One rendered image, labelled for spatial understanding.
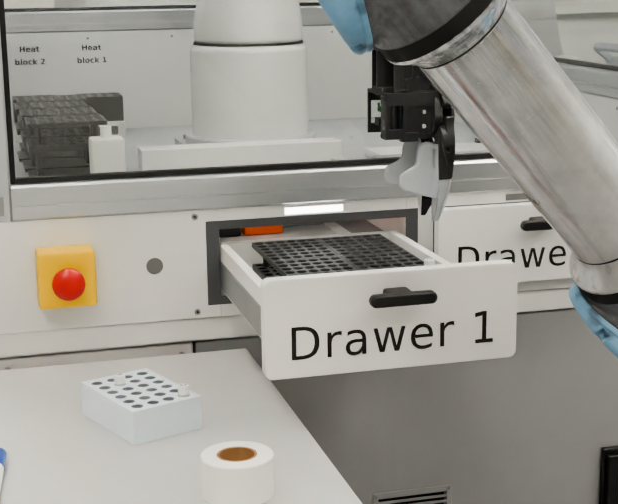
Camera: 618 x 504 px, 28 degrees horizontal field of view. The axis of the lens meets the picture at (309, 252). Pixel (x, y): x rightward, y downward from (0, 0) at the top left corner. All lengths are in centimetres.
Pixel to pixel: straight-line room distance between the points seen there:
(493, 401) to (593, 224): 83
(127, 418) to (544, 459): 77
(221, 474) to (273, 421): 23
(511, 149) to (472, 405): 88
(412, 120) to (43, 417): 53
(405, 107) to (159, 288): 44
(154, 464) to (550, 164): 53
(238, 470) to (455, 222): 65
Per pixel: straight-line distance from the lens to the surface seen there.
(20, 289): 163
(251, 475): 118
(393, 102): 141
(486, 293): 141
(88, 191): 161
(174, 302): 166
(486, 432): 186
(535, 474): 192
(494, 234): 174
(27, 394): 154
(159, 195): 163
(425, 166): 143
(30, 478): 129
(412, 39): 93
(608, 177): 103
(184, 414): 137
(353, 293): 135
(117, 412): 137
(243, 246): 168
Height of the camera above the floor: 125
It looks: 13 degrees down
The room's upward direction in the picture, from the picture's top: 1 degrees counter-clockwise
